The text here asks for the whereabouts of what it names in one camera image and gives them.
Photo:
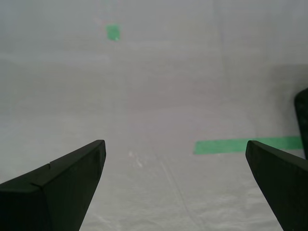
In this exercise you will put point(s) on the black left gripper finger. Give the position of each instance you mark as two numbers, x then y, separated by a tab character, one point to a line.
284	190
60	192

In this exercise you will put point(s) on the long green tape strip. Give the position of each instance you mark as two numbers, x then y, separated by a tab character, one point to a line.
221	146

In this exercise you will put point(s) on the small green tape marker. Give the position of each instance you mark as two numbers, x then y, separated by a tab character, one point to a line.
113	32

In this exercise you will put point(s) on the black perforated plastic basket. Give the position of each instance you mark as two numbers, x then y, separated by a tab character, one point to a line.
302	120

